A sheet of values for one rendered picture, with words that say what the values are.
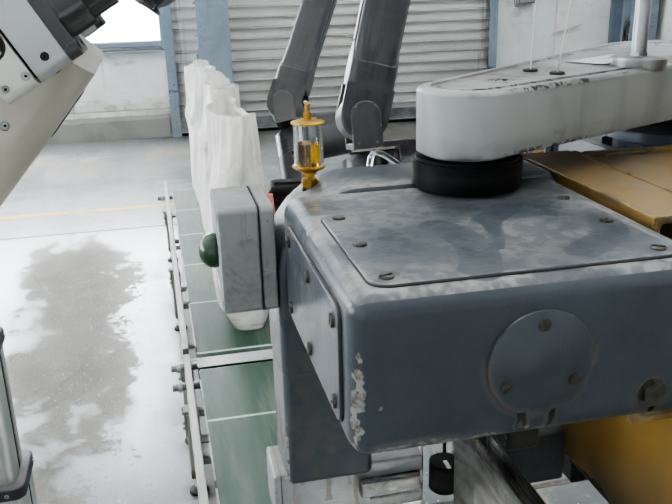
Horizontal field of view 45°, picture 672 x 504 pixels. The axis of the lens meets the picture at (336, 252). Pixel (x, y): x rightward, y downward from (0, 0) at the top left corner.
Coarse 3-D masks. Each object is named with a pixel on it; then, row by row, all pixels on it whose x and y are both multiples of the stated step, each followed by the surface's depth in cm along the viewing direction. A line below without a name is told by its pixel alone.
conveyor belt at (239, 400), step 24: (216, 384) 235; (240, 384) 234; (264, 384) 234; (216, 408) 222; (240, 408) 221; (264, 408) 221; (216, 432) 210; (240, 432) 210; (264, 432) 210; (216, 456) 200; (240, 456) 199; (264, 456) 199; (216, 480) 190; (240, 480) 190; (264, 480) 190
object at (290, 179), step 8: (280, 160) 136; (288, 160) 135; (280, 168) 136; (288, 168) 134; (280, 176) 136; (288, 176) 133; (296, 176) 133; (272, 184) 131; (280, 184) 132; (288, 184) 132; (296, 184) 132; (272, 192) 134; (280, 192) 134; (288, 192) 135
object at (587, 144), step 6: (588, 138) 94; (564, 144) 97; (570, 144) 95; (576, 144) 94; (582, 144) 93; (588, 144) 92; (594, 144) 90; (600, 144) 90; (558, 150) 98; (564, 150) 97; (570, 150) 96; (576, 150) 94; (582, 150) 93; (588, 150) 92
